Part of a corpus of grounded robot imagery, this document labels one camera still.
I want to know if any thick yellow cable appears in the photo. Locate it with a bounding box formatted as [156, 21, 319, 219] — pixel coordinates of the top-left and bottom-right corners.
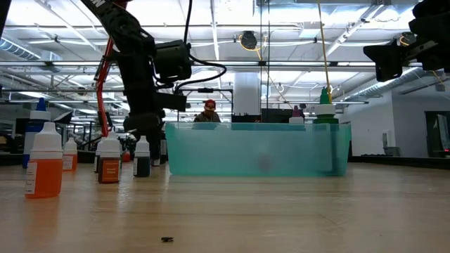
[316, 0, 334, 103]

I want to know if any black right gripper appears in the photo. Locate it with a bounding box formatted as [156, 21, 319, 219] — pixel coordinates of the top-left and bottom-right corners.
[363, 0, 450, 83]

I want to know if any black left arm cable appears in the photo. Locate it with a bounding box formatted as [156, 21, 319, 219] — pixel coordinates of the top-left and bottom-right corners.
[174, 0, 228, 93]

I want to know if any black cabinet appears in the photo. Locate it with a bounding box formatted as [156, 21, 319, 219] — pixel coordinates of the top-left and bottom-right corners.
[260, 108, 306, 123]

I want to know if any black ceiling cord reel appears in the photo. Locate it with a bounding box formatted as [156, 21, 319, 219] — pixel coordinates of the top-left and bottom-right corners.
[397, 31, 418, 48]
[240, 30, 258, 50]

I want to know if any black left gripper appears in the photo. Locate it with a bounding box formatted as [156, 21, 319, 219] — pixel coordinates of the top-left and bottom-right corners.
[117, 65, 166, 161]

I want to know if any black metal frame stand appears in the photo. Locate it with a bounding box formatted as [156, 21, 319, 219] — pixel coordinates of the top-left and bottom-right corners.
[176, 87, 235, 122]

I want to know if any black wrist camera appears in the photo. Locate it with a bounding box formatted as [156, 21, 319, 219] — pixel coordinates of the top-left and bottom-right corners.
[154, 91, 188, 112]

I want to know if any small dark blue coloring bottle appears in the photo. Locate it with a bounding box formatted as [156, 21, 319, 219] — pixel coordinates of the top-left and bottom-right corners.
[132, 136, 152, 178]

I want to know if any teal translucent plastic bin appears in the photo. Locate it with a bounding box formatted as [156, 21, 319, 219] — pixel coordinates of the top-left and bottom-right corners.
[165, 122, 352, 177]

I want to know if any black aluminium table frame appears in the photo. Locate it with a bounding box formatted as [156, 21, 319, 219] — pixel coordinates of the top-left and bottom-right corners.
[0, 150, 450, 170]

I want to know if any large blue food coloring bottle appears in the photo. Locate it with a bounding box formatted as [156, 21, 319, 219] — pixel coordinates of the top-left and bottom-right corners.
[22, 97, 52, 169]

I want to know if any large green food coloring bottle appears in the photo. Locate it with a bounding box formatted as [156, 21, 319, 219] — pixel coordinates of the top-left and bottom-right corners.
[311, 86, 340, 175]

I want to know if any small brown food coloring bottle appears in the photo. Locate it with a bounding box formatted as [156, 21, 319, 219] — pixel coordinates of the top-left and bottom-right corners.
[97, 130, 122, 185]

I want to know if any person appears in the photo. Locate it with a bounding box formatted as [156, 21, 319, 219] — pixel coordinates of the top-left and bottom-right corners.
[192, 98, 222, 123]

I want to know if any red desk lamp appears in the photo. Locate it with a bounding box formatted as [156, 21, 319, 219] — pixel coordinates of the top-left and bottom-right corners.
[94, 0, 131, 163]

